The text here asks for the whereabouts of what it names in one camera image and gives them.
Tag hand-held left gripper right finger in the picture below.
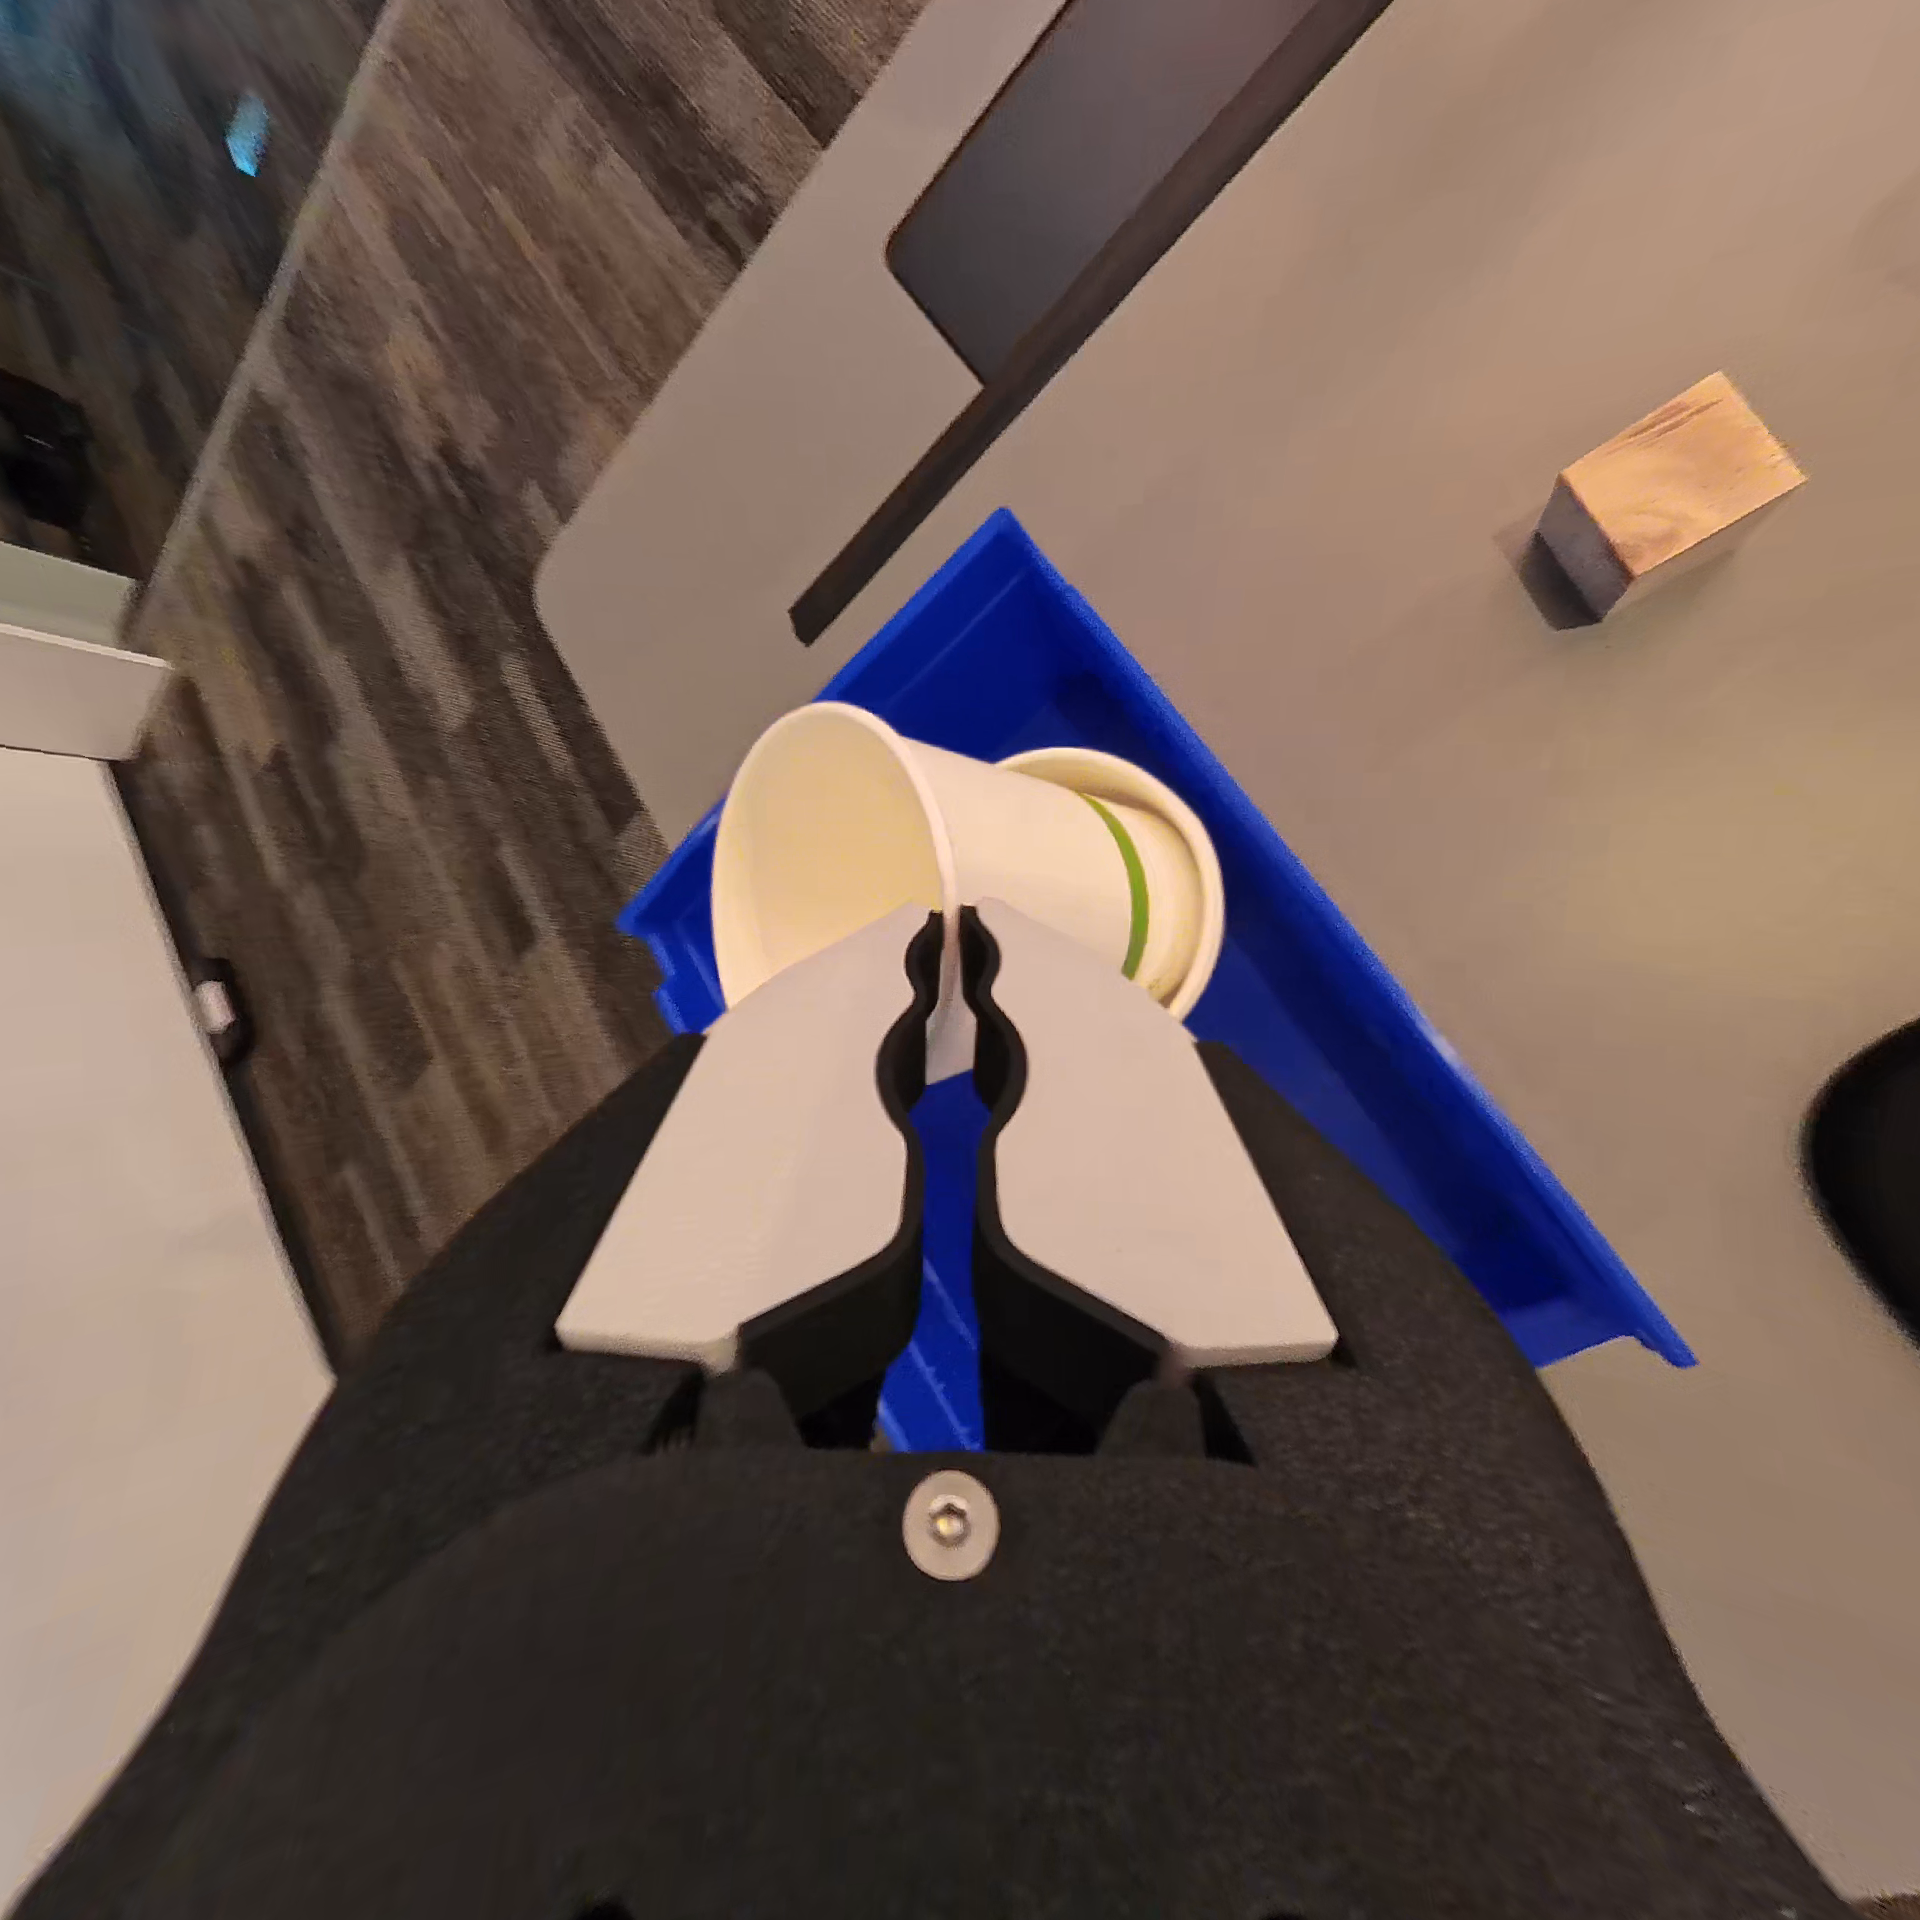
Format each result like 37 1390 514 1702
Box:
962 900 1340 1379

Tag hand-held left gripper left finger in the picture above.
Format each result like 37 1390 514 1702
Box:
556 907 962 1379

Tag blue plastic bin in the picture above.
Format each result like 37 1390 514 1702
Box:
618 508 1700 1454

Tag white paper cup green band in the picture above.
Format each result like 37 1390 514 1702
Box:
709 699 1156 1086
989 745 1228 1024

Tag black mesh pad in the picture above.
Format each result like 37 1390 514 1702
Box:
1800 1017 1920 1352

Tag wooden cube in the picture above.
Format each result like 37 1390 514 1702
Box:
1520 373 1811 632

